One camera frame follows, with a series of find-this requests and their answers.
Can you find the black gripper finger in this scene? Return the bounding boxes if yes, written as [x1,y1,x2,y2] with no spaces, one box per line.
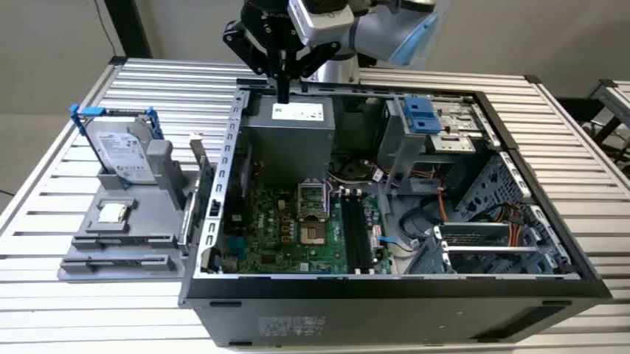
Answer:
[220,21,284,104]
[282,41,342,104]

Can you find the black RAM slot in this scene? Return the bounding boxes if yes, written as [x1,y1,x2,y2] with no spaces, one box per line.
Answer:
[341,190,357,274]
[346,190,364,274]
[352,190,369,274]
[357,190,376,274]

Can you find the grey power supply unit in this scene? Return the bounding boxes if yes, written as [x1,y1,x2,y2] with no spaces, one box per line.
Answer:
[240,94,336,185]

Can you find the blue plastic drive latch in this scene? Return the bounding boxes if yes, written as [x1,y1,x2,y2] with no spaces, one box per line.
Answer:
[400,97,440,136]

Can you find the black case fan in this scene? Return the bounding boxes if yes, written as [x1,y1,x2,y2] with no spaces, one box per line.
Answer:
[226,145,254,232]

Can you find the hard disk in blue carrier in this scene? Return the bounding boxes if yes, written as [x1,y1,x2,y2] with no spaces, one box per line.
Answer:
[68,104,166,187]

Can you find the CPU socket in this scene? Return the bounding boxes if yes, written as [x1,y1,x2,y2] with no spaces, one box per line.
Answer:
[298,220,329,249]

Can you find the grey plastic parts rack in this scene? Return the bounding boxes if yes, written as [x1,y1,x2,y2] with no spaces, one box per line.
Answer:
[57,138,217,283]

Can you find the silver CPU chip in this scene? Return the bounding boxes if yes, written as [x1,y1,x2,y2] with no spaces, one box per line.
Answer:
[97,202,129,223]

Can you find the green motherboard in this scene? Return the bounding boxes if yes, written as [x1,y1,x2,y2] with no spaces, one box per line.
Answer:
[220,184,395,276]

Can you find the grey disk bay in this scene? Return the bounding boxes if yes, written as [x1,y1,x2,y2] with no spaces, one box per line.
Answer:
[407,221,576,276]

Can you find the black open PC case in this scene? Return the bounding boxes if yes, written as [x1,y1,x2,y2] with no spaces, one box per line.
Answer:
[176,77,613,350]

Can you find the black vertical post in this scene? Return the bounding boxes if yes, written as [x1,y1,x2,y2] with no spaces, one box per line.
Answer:
[102,0,152,60]

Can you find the graphics card with silver bracket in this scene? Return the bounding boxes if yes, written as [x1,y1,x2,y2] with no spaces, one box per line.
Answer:
[178,132,220,255]

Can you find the metal socket cover frame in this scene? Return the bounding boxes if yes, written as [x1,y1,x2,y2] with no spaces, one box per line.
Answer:
[296,178,329,222]

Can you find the thin orange wire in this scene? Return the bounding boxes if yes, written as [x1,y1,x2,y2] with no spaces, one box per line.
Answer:
[435,186,448,224]

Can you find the black cable loop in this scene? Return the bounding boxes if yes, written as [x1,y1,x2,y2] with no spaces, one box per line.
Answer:
[396,204,441,254]

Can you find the orange yellow power wires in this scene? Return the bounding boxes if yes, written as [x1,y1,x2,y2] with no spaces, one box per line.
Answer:
[493,201,527,249]

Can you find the metal frame side table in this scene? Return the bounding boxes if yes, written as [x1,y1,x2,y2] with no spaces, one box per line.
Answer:
[583,78,630,163]

